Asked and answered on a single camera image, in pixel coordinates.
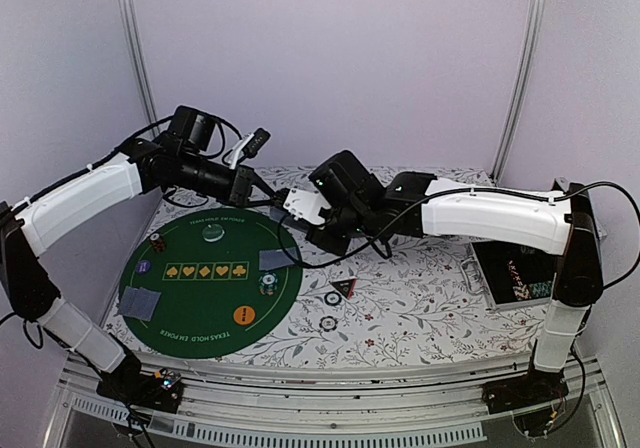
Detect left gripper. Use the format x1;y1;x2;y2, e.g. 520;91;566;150
178;151;281;208

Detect dealt blue card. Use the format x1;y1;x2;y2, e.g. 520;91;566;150
130;288;161;321
258;248;296;272
118;286;146;319
262;248;301;272

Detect clear dealer button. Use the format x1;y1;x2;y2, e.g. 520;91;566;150
202;224;225;243

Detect green white chip stack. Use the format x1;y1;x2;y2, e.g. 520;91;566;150
259;273;278;296

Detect black white poker chip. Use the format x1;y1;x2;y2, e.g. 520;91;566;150
324;292;342;306

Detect orange big blind button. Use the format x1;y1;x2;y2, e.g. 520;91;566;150
233;305;256;326

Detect red black chip stack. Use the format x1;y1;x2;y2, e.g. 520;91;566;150
149;233;166;253

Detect purple small blind button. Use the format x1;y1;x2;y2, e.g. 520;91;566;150
135;260;152;275

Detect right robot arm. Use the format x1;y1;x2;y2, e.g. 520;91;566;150
287;150;610;413

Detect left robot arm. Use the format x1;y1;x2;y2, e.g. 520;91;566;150
1;106;274;412

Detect black red triangular chip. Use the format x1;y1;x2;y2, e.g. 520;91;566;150
331;278;357;299

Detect floral tablecloth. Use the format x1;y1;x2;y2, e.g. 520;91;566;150
104;191;546;369

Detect green poker mat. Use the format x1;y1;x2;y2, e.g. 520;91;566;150
117;208;303;359

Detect poker chips in case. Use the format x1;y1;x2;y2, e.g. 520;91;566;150
506;246;555;301

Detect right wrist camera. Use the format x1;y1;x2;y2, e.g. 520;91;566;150
283;188;331;226

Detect front aluminium rail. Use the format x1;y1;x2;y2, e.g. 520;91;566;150
43;354;630;447

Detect left aluminium frame post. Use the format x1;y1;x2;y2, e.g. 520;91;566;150
117;0;157;123

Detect aluminium frame post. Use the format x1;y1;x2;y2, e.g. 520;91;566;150
117;0;157;123
490;0;546;184

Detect right aluminium frame post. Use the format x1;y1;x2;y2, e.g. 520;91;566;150
490;0;546;184

